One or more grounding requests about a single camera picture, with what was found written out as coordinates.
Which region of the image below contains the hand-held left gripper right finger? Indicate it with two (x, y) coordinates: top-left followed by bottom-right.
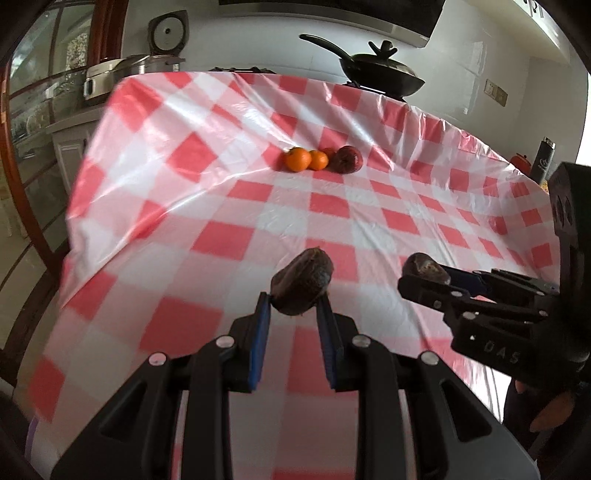
(315, 295), (541, 480)

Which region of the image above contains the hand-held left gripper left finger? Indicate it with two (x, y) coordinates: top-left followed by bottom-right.
(50, 292), (273, 480)

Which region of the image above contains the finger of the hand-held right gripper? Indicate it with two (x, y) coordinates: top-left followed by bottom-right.
(443, 265), (561, 297)
(398, 273), (548, 324)

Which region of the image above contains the tan brown fruit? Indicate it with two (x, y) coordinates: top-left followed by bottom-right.
(403, 252), (452, 284)

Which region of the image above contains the dark brown fruit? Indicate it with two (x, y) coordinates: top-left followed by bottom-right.
(270, 247), (334, 317)

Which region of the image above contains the wrinkled dark red apple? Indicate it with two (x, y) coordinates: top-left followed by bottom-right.
(333, 145), (363, 174)

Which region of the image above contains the person's right hand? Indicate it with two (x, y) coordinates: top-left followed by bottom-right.
(534, 391), (577, 433)

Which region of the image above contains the dark water bottle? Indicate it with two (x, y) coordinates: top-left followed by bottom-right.
(531, 137), (556, 185)

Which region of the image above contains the red white checked tablecloth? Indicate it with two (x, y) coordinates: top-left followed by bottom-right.
(28, 70), (561, 480)

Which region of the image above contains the black wok pan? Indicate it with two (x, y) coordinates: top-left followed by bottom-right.
(299, 34), (426, 99)

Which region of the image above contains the black wok lid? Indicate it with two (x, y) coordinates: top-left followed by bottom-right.
(346, 41), (419, 79)

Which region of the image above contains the white cabinet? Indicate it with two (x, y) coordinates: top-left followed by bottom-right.
(44, 104), (109, 217)

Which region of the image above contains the black stove grate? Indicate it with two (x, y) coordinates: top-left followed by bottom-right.
(210, 66), (278, 75)

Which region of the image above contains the wooden framed glass door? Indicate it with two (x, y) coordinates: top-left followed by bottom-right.
(0, 0), (125, 365)

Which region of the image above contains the black range hood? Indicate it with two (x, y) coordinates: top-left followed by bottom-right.
(217, 0), (446, 49)

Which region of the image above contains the steel pressure cooker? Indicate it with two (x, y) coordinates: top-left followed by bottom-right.
(83, 54), (186, 108)

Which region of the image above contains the white rice cooker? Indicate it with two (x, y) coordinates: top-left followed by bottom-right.
(148, 10), (190, 60)

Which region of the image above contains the wall socket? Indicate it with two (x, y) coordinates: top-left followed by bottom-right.
(484, 78), (509, 107)

